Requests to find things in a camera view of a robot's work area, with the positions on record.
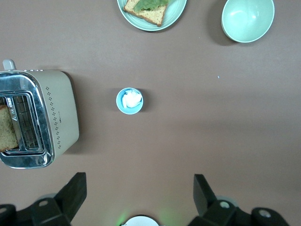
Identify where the pale green plate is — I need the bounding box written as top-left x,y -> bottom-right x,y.
117,0 -> 188,32

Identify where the white crumpled paper wad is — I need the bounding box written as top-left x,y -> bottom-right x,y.
121,90 -> 143,109

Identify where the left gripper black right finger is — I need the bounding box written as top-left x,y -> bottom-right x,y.
188,174 -> 290,226

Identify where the brown bread slice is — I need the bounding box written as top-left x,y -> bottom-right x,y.
0,105 -> 19,153

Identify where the blue plastic cup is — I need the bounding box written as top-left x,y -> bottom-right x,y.
116,87 -> 144,115

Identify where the toasted bread slice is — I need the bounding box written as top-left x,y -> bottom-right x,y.
123,0 -> 169,27

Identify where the pale green bowl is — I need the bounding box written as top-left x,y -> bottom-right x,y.
221,0 -> 275,44

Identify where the beige and chrome toaster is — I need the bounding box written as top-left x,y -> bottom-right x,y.
0,59 -> 80,170

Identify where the green lettuce leaf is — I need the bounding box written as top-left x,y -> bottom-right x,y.
133,0 -> 170,12

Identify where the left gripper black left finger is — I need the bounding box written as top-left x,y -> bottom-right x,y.
0,172 -> 87,226

